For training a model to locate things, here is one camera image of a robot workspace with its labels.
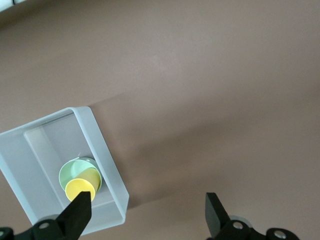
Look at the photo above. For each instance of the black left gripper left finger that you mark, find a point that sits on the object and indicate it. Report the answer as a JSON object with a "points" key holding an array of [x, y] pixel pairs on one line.
{"points": [[72, 217]]}

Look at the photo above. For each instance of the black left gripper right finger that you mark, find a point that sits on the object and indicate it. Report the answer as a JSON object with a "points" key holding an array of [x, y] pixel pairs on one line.
{"points": [[217, 217]]}

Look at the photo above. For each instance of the yellow plastic cup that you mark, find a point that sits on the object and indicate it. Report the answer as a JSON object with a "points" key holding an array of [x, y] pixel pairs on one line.
{"points": [[77, 186]]}

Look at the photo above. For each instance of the clear plastic bin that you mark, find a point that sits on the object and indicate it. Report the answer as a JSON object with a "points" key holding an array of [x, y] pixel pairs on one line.
{"points": [[37, 150]]}

